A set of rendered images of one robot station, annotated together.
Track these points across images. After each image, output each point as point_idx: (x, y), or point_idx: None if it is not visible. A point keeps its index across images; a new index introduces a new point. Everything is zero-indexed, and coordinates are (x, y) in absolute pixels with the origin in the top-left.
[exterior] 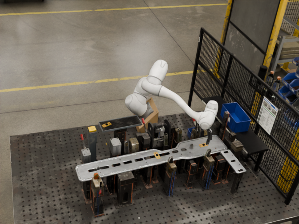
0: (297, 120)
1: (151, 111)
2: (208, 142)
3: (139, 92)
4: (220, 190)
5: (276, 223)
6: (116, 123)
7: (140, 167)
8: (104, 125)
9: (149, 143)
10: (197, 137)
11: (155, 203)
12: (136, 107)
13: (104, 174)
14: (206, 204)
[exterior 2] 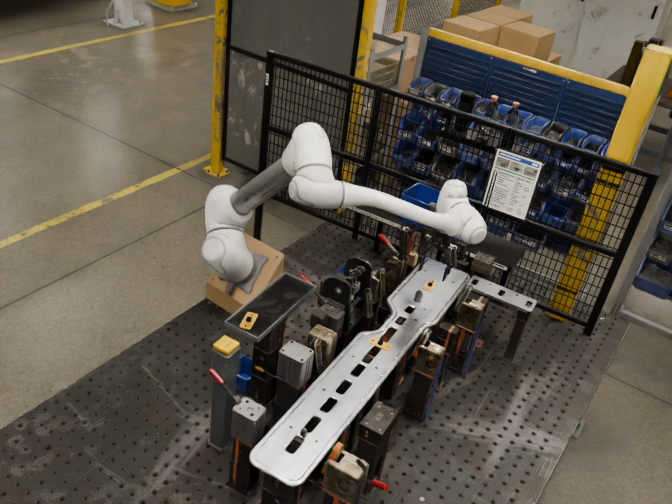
0: (596, 170)
1: (265, 259)
2: (448, 274)
3: (228, 224)
4: (486, 362)
5: (604, 374)
6: (266, 308)
7: (378, 385)
8: (246, 324)
9: (342, 325)
10: (402, 274)
11: (419, 449)
12: (237, 261)
13: (327, 439)
14: (494, 401)
